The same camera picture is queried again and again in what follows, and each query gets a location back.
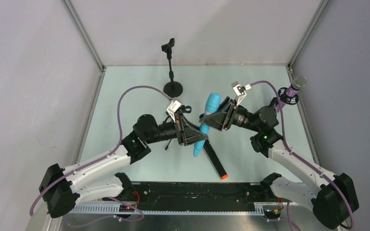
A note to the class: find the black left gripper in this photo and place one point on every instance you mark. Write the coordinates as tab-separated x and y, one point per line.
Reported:
180	129

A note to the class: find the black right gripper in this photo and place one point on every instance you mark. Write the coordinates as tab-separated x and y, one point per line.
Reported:
229	115

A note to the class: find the small black tripod microphone stand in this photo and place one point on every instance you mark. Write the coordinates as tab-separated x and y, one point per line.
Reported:
184	109

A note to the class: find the black microphone orange tip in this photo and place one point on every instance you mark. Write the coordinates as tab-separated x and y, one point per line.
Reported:
214	159

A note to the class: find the black round-base microphone stand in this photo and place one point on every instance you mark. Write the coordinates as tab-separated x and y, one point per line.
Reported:
172	88

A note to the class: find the black shock-mount tripod stand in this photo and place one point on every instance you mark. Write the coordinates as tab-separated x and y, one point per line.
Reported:
286	96

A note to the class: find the purple glitter microphone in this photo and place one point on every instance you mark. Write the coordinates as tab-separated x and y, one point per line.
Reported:
298	83

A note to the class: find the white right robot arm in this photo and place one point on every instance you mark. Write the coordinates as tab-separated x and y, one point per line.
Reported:
332	198

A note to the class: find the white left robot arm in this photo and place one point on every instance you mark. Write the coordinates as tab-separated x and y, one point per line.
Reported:
62	188

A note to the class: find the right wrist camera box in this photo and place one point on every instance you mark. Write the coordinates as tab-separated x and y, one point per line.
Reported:
240	92

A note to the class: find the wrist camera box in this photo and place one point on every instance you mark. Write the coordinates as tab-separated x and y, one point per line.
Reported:
173	106
240	92

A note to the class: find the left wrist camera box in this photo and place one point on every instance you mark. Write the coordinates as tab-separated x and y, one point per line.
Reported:
173	106

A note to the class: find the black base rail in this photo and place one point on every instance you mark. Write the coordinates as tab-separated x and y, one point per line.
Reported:
196	197

